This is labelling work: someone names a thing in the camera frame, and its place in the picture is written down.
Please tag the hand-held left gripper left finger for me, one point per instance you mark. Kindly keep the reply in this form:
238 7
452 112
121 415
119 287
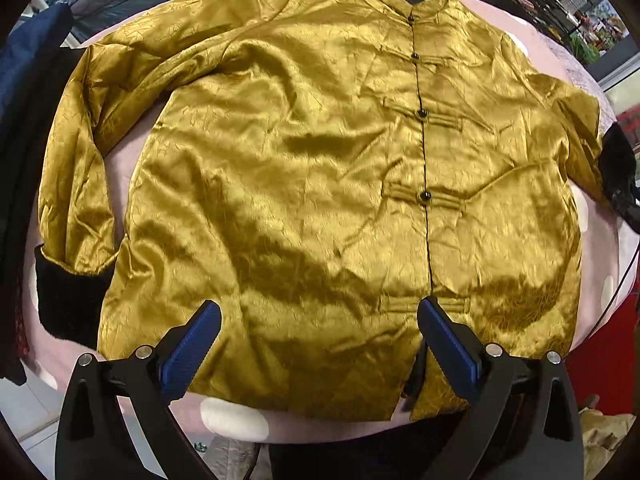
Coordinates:
190 345

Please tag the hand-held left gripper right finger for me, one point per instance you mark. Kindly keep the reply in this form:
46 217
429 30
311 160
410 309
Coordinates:
450 345

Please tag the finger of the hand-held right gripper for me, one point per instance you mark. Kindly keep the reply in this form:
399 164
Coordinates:
627 207

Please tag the gold satin jacket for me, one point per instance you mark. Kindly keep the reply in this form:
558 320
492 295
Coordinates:
300 185

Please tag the pink polka dot blanket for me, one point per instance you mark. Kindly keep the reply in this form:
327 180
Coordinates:
235 417

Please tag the red cover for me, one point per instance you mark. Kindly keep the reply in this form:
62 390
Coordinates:
600 365

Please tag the green leafy plant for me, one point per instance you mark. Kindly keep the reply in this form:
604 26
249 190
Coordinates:
585 47

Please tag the crumpled beige cloth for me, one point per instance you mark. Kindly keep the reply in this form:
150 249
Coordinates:
607 440

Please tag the dark navy cloth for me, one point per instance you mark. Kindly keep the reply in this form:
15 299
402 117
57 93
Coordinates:
25 110

